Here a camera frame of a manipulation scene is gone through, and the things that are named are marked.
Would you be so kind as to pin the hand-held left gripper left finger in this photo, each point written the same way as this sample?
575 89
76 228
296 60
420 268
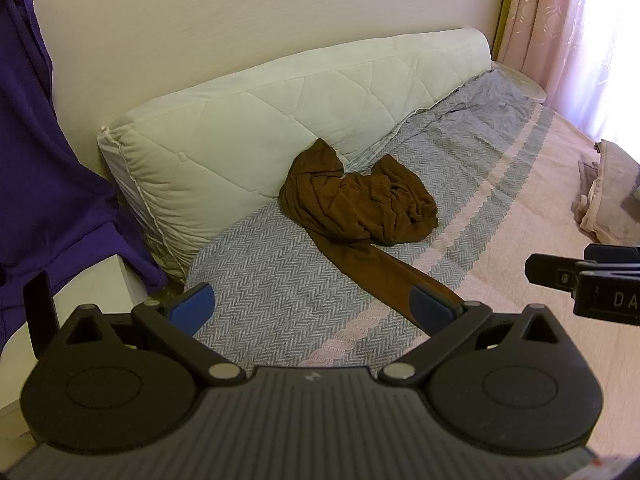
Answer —
192 305

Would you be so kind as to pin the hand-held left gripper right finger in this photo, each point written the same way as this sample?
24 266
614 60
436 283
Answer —
427 307

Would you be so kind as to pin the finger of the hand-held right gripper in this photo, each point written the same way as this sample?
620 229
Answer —
550 270
612 252

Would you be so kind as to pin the brown long-sleeve sweater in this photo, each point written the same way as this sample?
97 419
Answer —
360 205

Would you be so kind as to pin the beige folded blanket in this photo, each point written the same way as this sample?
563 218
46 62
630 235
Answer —
612 190

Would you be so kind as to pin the white bedside table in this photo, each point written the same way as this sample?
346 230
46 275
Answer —
100 280

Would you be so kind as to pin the grey pink herringbone bed blanket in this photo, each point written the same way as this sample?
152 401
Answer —
475 185

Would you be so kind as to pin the black flat bar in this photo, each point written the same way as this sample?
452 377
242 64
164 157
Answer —
39 310

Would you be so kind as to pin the white quilted bolster pillow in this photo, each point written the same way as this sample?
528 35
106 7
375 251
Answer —
225 135

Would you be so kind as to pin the white round cushion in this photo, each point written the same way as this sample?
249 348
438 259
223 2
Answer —
522 82

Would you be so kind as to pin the purple hanging garment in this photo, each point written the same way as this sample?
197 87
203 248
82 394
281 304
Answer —
40 160

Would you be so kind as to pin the pink sheer curtain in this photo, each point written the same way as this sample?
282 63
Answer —
560 35

